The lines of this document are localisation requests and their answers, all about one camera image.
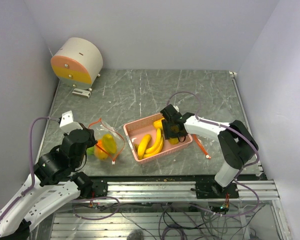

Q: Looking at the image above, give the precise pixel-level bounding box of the green round toy fruit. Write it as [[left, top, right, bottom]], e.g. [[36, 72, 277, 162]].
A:
[[86, 146, 95, 156]]

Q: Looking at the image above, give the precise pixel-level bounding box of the yellow toy mango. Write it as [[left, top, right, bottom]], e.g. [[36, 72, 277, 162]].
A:
[[94, 146, 109, 160]]

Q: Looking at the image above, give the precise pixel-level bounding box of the yellow starfruit slice toy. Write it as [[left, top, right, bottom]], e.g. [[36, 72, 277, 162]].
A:
[[102, 133, 117, 154]]

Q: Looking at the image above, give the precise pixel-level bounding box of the clear zip bag red zipper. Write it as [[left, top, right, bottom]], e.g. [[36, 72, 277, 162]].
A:
[[87, 118, 126, 165]]

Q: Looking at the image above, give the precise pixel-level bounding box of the pink plastic basket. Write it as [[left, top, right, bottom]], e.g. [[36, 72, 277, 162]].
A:
[[123, 113, 193, 164]]

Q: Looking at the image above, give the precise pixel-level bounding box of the orange toy fruit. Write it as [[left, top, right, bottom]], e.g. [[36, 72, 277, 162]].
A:
[[95, 139, 105, 151]]

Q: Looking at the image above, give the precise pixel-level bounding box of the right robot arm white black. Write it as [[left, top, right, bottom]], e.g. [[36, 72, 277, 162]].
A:
[[160, 104, 259, 198]]

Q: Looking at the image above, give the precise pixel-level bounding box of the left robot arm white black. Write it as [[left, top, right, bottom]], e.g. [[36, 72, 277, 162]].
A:
[[0, 126, 97, 240]]

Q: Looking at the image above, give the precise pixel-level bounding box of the yellow toy banana bunch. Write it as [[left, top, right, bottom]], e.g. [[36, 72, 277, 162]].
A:
[[134, 128, 164, 160]]

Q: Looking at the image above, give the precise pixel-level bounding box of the white metal latch piece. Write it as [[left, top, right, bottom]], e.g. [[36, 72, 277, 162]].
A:
[[72, 88, 91, 99]]

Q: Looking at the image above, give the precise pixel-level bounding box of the round cream drawer box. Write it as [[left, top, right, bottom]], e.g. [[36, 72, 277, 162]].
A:
[[50, 37, 104, 90]]

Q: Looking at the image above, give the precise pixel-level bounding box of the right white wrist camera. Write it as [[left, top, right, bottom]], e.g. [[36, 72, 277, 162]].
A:
[[173, 105, 180, 112]]

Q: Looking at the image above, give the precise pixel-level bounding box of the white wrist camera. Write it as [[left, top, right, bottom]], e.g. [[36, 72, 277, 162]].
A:
[[173, 105, 180, 112], [59, 110, 83, 134]]

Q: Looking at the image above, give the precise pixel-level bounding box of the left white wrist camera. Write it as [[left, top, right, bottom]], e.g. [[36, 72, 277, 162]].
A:
[[59, 110, 83, 134]]

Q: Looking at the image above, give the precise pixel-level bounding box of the aluminium mounting rail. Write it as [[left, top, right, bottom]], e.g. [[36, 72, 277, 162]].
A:
[[90, 180, 280, 202]]

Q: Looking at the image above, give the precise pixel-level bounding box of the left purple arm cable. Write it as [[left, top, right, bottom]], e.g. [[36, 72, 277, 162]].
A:
[[0, 116, 61, 232]]

